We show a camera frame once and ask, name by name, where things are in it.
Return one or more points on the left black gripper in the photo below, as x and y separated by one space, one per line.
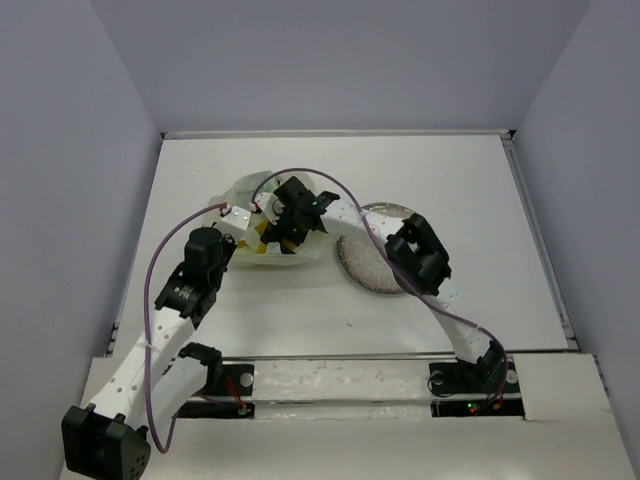
228 243

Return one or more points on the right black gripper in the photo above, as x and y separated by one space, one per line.
275 234

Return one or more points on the light green plastic bag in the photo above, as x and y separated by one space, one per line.
239 194

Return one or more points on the yellow fake banana bunch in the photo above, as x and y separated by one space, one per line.
252 240

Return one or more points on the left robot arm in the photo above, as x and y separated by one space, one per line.
112 436

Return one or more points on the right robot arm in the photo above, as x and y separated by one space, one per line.
410 248

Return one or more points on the speckled ceramic plate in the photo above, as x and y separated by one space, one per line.
365 266

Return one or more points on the white front board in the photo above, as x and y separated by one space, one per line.
372 419

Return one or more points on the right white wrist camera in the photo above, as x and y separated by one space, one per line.
269 204

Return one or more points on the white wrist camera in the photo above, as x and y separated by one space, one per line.
233 222
269 204

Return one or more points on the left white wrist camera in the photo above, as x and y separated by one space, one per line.
233 222

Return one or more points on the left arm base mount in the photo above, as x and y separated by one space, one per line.
231 397

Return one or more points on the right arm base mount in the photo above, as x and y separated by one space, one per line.
453 396

